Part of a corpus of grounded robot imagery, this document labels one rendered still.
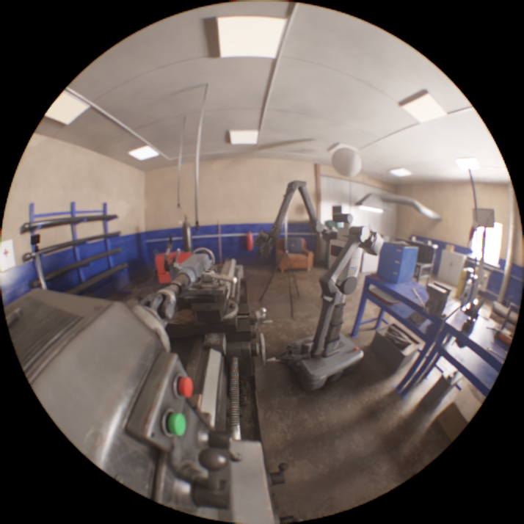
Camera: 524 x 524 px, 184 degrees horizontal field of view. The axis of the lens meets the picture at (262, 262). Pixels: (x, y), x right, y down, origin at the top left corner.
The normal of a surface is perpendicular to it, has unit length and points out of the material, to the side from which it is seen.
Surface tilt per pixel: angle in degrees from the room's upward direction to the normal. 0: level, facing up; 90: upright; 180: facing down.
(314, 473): 0
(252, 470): 32
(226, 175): 90
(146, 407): 0
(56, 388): 45
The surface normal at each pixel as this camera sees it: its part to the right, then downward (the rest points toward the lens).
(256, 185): 0.11, 0.25
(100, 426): 0.70, -0.71
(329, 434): -0.01, -0.97
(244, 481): 0.51, -0.84
